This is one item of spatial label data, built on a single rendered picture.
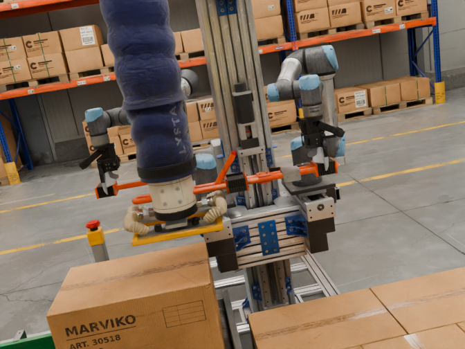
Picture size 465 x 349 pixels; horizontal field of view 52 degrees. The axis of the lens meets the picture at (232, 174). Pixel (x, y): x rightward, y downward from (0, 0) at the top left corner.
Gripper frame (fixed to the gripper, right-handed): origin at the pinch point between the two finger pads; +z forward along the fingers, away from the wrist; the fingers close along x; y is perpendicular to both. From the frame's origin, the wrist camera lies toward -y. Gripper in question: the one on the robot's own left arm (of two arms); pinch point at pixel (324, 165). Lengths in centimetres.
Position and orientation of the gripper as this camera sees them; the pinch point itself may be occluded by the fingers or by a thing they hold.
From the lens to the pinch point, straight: 193.0
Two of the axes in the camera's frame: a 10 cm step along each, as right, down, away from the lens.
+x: 0.7, 2.5, -9.7
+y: -9.8, 1.7, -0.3
